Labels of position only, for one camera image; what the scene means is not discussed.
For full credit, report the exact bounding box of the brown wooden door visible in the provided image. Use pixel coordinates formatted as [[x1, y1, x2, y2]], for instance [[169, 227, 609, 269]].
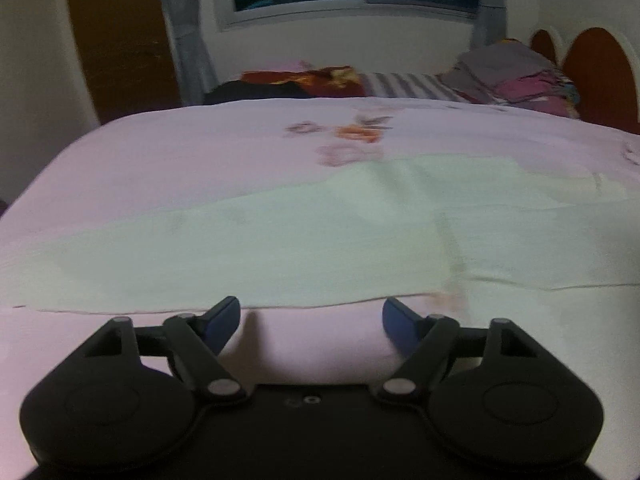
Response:
[[67, 0, 181, 124]]

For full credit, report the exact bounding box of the red heart-shaped headboard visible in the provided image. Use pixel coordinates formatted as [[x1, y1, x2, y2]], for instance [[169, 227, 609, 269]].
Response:
[[529, 26, 639, 134]]

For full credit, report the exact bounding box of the grey curtain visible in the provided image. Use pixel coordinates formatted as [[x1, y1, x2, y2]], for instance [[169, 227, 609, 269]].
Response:
[[160, 0, 218, 105], [470, 0, 506, 50]]

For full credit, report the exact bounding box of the grey left curtain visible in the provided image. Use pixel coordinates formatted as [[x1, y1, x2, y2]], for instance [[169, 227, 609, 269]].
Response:
[[160, 0, 218, 105]]

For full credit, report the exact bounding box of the stack of folded clothes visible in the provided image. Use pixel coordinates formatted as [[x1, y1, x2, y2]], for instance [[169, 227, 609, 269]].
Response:
[[438, 40, 579, 118]]

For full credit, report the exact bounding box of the grey right curtain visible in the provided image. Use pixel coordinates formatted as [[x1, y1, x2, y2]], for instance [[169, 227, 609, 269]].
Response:
[[470, 0, 506, 50]]

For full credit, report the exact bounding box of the black cloth bundle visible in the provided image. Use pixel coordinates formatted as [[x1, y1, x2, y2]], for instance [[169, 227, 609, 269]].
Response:
[[203, 80, 311, 105]]

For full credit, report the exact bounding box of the red patterned blanket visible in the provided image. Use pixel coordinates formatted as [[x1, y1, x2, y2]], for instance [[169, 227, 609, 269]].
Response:
[[240, 62, 368, 98]]

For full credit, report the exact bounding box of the grey striped pillow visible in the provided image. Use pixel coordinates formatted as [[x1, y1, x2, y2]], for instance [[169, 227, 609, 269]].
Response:
[[358, 72, 468, 103]]

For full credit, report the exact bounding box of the white knitted garment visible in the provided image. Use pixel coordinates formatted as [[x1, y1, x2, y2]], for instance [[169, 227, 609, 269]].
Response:
[[1, 155, 639, 313]]

